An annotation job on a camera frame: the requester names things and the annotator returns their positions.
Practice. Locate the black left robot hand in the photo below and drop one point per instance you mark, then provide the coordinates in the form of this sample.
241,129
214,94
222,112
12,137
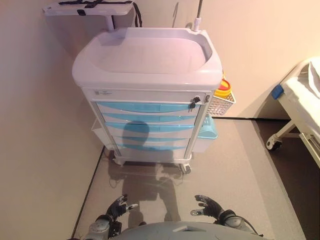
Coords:
116,208

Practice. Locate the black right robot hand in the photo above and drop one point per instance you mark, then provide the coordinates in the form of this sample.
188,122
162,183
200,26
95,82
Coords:
212,208

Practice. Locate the grey robot torso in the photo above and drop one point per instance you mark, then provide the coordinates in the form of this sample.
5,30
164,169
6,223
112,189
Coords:
185,231

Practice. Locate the grey cart caster wheel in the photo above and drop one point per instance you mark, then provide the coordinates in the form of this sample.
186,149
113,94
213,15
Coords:
119,160
186,168

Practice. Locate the light blue waste bin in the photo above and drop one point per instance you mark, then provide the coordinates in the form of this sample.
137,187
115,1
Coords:
208,131

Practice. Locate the white flat side bin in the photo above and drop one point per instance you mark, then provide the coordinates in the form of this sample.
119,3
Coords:
98,132

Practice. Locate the white bed caster wheel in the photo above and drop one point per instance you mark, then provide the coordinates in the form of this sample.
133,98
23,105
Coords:
274,142

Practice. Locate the white perforated side basket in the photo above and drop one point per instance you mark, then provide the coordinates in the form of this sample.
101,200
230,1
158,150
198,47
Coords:
221,105

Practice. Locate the bunch of cart keys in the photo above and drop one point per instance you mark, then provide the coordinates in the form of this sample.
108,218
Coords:
193,102

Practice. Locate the yellow sharps container red lid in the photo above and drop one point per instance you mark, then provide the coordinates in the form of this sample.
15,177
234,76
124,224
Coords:
222,92

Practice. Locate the white hospital bed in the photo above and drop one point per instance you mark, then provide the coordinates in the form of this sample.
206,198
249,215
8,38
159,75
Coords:
300,95

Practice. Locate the white medical cart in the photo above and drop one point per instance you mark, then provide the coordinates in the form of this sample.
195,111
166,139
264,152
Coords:
147,57

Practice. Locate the metal IV pole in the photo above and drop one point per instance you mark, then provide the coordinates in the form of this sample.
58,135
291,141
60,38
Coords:
196,22

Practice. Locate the white swivel shelf board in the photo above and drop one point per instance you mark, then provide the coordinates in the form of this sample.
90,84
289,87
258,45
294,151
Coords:
100,11

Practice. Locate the blue bed rail clip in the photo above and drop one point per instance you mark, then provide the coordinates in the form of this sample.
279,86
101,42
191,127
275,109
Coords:
277,92

